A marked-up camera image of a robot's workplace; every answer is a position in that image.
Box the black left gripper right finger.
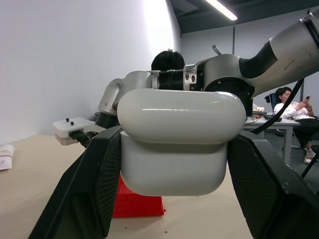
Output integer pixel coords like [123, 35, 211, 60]
[227, 129, 319, 239]

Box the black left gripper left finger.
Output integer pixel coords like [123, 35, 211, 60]
[28, 125, 123, 239]

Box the white earbud case front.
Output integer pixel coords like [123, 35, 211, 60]
[116, 89, 247, 197]

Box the red plastic tray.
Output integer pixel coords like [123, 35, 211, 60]
[112, 173, 167, 219]

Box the grey office desk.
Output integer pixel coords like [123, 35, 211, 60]
[243, 115, 301, 163]

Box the seated person in white shirt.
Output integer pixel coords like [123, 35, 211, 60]
[272, 87, 319, 165]

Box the white printed paper bag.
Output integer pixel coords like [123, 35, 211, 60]
[0, 143, 16, 172]

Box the person with black hair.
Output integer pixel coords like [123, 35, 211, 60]
[151, 48, 185, 72]

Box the ceiling strip light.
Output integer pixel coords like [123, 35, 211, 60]
[203, 0, 238, 21]

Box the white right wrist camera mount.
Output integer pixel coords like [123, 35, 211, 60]
[51, 117, 103, 146]

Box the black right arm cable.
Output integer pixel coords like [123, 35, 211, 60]
[248, 78, 305, 134]

